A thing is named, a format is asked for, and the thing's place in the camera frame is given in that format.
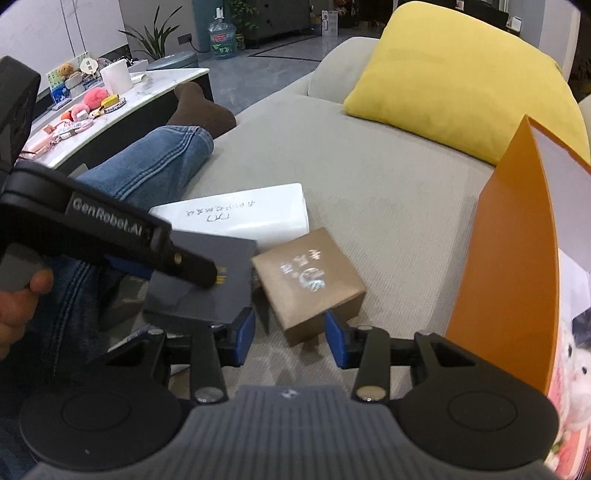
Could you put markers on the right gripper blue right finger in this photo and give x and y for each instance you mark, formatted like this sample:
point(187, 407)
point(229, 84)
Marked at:
point(339, 339)

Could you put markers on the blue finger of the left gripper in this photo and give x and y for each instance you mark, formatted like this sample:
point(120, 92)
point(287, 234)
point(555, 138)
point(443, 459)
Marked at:
point(130, 268)

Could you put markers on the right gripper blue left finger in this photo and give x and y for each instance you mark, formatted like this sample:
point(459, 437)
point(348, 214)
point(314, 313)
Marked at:
point(241, 334)

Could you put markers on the gold brown gift box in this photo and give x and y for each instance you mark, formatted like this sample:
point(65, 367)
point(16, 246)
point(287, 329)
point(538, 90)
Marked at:
point(305, 278)

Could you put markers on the black gift box gold lettering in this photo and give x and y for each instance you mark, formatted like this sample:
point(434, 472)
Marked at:
point(216, 283)

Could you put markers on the white glasses case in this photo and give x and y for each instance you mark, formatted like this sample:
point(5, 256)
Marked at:
point(270, 216)

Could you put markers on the white black-eared dog plush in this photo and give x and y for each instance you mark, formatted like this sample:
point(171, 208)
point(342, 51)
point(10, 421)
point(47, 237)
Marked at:
point(573, 347)

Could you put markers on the person left hand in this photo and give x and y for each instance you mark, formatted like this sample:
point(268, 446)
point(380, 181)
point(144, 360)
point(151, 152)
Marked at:
point(18, 308)

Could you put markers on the white marble coffee table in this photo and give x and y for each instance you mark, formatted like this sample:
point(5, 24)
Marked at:
point(68, 138)

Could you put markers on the blue jeans leg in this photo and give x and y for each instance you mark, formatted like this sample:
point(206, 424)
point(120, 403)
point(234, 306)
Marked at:
point(64, 331)

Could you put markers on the pink plush toy on table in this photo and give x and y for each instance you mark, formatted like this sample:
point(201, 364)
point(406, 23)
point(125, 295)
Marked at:
point(91, 101)

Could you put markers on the beige fabric sofa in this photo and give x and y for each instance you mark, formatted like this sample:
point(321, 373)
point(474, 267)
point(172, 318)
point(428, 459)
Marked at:
point(401, 207)

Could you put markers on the white cup on table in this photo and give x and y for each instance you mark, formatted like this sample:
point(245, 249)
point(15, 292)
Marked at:
point(116, 77)

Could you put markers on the brown sock foot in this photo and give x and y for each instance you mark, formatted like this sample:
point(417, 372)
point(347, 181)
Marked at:
point(193, 109)

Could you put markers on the orange cardboard storage box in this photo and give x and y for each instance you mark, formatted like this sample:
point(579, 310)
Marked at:
point(536, 203)

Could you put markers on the green potted plant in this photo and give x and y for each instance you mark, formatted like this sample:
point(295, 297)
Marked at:
point(153, 40)

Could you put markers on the blue water jug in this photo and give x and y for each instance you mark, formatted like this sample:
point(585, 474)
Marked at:
point(222, 36)

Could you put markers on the yellow cushion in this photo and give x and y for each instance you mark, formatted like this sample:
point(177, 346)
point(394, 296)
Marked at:
point(458, 81)

